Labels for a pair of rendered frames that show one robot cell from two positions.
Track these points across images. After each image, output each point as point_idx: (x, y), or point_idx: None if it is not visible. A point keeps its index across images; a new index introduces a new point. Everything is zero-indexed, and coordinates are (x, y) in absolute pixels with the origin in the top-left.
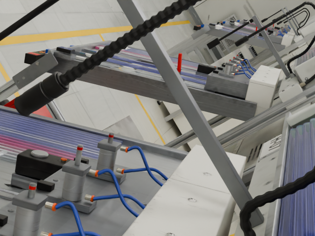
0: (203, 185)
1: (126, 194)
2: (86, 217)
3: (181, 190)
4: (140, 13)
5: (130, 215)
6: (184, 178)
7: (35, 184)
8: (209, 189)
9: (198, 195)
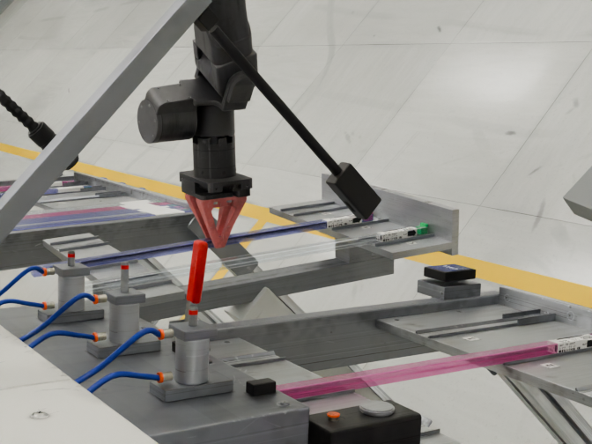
0: (6, 392)
1: (55, 330)
2: (79, 347)
3: (18, 369)
4: (118, 65)
5: None
6: (54, 389)
7: (69, 252)
8: None
9: None
